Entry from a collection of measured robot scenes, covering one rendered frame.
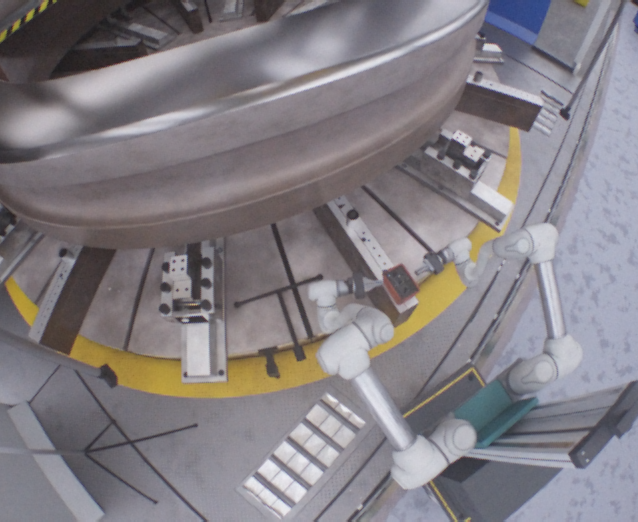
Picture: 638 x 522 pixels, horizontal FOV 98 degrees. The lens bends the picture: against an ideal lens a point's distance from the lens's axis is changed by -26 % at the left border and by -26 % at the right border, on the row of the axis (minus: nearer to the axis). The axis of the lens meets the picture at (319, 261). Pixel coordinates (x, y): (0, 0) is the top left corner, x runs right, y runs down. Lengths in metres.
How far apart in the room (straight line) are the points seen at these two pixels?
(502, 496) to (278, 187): 1.99
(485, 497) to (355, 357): 1.08
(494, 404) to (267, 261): 1.76
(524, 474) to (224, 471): 1.94
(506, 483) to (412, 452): 0.71
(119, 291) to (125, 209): 0.98
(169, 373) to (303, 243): 1.43
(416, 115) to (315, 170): 0.77
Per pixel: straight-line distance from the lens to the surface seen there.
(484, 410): 1.92
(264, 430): 2.72
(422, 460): 1.57
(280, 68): 1.61
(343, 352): 1.38
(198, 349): 2.41
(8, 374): 4.03
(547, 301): 1.85
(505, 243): 1.71
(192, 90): 1.61
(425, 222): 2.88
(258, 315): 2.53
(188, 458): 2.89
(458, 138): 2.78
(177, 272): 2.20
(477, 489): 2.02
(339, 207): 2.41
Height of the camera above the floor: 2.69
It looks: 64 degrees down
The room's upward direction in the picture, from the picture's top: 3 degrees counter-clockwise
